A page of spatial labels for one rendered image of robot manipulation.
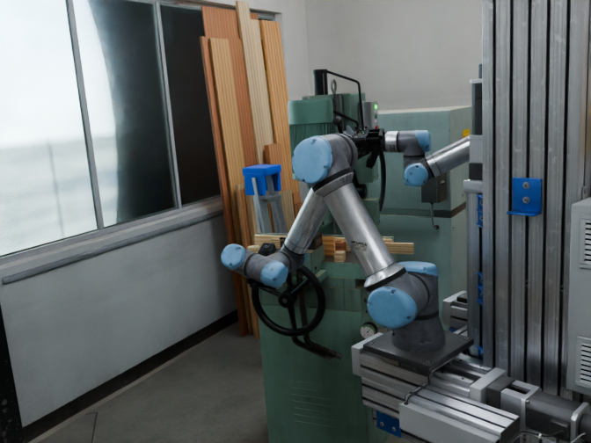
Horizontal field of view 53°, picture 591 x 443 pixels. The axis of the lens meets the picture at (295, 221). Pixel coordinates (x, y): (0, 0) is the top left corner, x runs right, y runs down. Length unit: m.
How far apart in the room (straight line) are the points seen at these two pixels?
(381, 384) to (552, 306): 0.53
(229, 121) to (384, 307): 2.49
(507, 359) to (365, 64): 3.34
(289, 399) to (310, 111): 1.17
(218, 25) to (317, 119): 1.81
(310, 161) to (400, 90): 3.16
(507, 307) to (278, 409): 1.22
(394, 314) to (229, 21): 2.87
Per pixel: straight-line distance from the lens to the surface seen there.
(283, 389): 2.52
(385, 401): 1.81
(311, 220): 1.72
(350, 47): 4.79
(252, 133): 4.04
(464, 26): 4.48
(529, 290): 1.65
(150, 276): 3.52
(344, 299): 2.26
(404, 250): 2.30
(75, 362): 3.26
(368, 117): 2.54
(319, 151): 1.48
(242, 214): 3.69
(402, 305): 1.48
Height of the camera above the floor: 1.51
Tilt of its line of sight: 12 degrees down
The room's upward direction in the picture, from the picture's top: 4 degrees counter-clockwise
